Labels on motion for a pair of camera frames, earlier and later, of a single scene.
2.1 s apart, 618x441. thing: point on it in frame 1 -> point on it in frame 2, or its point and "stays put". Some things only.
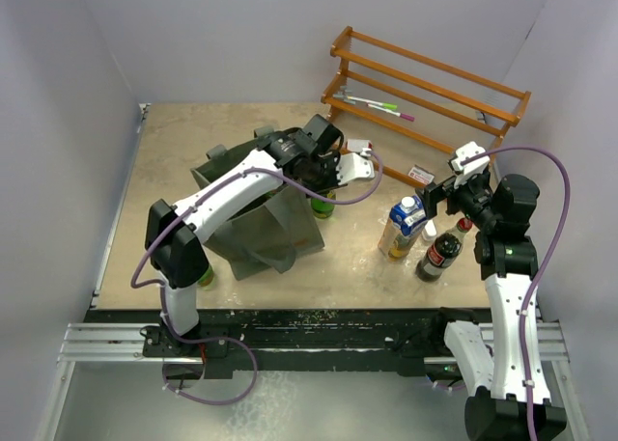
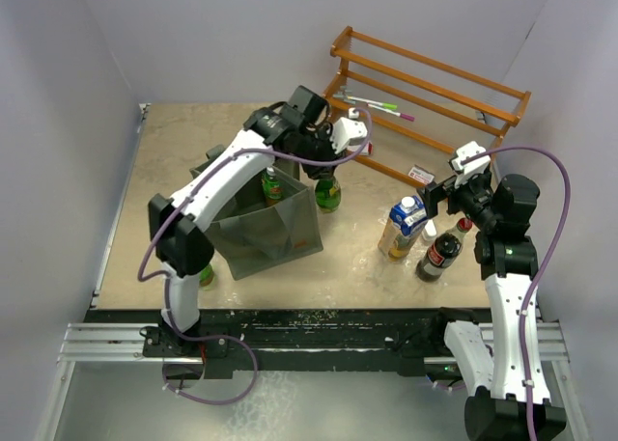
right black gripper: (430, 195) stays put
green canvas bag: (271, 233) stays put
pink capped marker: (405, 117) stays put
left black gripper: (332, 183) -> (319, 172)
